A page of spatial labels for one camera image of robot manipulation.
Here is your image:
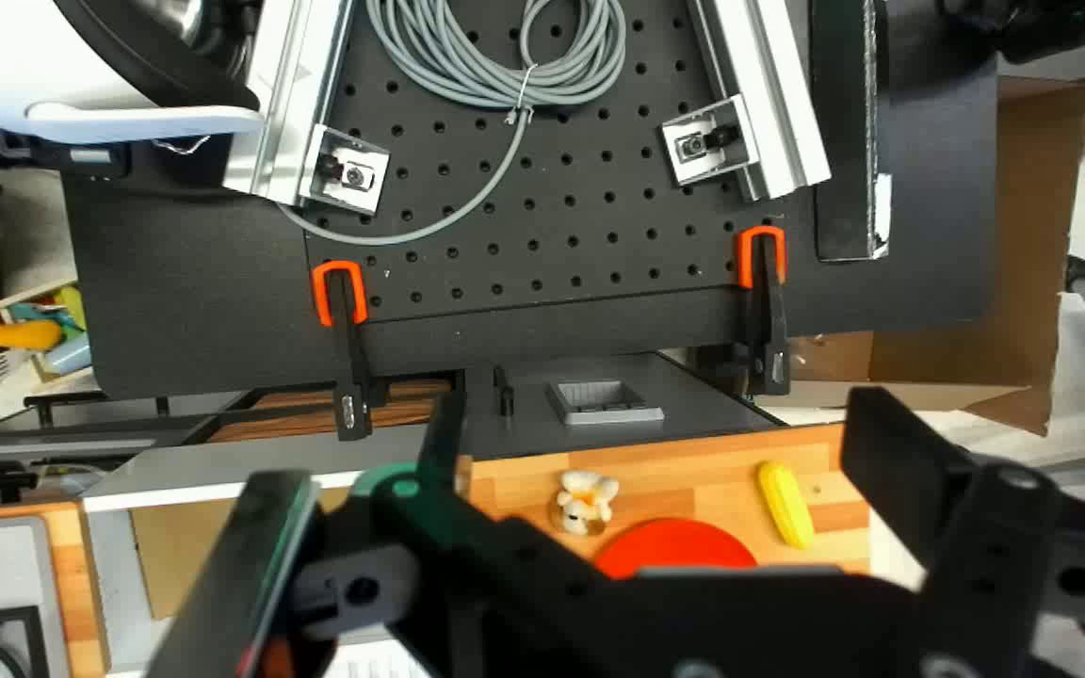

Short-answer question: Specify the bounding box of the orange carrot toy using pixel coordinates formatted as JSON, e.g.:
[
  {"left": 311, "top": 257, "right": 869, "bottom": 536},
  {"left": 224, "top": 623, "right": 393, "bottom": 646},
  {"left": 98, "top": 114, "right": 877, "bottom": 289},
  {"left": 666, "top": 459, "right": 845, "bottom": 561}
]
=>
[{"left": 0, "top": 319, "right": 64, "bottom": 352}]

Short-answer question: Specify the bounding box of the grey sink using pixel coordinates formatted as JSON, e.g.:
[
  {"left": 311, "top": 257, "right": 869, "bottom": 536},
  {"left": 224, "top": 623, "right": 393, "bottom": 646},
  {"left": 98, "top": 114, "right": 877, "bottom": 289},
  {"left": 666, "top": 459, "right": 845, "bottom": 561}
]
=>
[{"left": 545, "top": 378, "right": 666, "bottom": 426}]

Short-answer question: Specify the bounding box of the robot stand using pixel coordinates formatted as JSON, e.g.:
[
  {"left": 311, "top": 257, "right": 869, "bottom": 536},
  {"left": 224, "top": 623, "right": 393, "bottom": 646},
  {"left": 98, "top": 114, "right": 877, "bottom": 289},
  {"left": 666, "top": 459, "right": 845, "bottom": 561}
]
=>
[{"left": 62, "top": 0, "right": 1000, "bottom": 401}]

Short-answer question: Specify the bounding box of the black lever on green base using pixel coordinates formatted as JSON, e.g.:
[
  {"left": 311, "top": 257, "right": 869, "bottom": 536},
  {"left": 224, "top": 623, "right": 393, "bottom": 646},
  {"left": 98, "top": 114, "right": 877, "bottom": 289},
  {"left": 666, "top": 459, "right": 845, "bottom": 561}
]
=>
[{"left": 350, "top": 389, "right": 470, "bottom": 502}]

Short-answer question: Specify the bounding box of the grey toy kitchen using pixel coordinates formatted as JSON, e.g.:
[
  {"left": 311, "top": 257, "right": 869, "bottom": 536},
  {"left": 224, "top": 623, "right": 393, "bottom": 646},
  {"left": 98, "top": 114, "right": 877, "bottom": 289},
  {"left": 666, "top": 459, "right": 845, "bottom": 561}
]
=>
[{"left": 461, "top": 352, "right": 784, "bottom": 462}]

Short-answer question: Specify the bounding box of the grey stove plate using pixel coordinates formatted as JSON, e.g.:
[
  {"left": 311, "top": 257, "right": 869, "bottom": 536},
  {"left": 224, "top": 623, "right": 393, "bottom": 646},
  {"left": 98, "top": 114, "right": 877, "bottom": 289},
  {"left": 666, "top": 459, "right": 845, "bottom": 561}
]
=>
[{"left": 0, "top": 515, "right": 68, "bottom": 678}]

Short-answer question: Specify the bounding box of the coil of grey cable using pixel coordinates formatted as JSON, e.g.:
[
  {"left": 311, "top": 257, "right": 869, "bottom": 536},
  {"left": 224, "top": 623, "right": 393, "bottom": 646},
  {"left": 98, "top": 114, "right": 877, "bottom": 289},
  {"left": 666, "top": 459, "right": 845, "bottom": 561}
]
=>
[{"left": 274, "top": 0, "right": 628, "bottom": 248}]

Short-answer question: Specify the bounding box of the black foam board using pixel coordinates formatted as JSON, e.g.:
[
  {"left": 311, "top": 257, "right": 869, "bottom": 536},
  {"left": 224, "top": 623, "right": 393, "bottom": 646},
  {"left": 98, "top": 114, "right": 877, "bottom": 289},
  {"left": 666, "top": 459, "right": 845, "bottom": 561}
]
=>
[{"left": 808, "top": 0, "right": 892, "bottom": 263}]

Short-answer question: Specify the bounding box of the box of toys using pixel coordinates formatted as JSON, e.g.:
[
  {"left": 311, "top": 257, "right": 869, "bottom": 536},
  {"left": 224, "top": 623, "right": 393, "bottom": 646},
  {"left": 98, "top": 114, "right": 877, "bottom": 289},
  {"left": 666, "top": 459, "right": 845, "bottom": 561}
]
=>
[{"left": 0, "top": 278, "right": 93, "bottom": 396}]

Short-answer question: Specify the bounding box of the popcorn toy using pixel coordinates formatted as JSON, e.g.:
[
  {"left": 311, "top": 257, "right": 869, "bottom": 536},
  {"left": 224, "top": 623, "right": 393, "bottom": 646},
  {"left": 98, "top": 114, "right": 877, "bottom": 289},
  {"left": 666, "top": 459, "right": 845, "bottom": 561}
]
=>
[{"left": 552, "top": 469, "right": 621, "bottom": 538}]

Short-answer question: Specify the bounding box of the orange and black clamp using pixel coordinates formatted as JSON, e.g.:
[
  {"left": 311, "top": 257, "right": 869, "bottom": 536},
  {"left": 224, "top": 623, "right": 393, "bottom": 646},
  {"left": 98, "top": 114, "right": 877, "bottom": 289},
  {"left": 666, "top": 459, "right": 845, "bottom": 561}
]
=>
[
  {"left": 698, "top": 225, "right": 793, "bottom": 396},
  {"left": 310, "top": 260, "right": 376, "bottom": 442}
]

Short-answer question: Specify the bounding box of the yellow corn toy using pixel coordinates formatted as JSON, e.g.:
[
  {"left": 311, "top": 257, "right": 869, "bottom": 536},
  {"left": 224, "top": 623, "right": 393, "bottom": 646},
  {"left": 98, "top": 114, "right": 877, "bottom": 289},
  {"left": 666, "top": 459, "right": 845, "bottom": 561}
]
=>
[{"left": 756, "top": 460, "right": 817, "bottom": 550}]

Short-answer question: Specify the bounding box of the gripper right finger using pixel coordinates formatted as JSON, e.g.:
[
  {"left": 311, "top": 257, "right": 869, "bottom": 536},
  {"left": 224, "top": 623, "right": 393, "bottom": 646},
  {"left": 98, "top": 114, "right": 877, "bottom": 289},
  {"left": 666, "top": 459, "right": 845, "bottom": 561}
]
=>
[{"left": 839, "top": 384, "right": 1085, "bottom": 678}]

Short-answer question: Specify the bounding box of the brown cardboard box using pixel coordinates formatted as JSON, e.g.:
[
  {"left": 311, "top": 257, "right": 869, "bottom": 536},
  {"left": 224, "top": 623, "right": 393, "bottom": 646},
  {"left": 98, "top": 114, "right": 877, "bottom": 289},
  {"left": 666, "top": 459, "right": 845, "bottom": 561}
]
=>
[{"left": 757, "top": 75, "right": 1085, "bottom": 436}]

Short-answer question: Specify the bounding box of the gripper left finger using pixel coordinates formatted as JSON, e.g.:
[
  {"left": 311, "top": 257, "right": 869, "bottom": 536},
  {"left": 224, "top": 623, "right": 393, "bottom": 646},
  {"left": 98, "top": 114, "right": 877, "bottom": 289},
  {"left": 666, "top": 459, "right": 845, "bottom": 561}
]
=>
[{"left": 145, "top": 469, "right": 619, "bottom": 678}]

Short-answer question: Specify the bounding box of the red plate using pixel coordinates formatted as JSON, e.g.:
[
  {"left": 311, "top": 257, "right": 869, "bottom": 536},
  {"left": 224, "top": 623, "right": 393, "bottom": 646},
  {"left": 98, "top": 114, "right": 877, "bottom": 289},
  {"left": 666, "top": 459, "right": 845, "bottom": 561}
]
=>
[{"left": 593, "top": 517, "right": 758, "bottom": 581}]

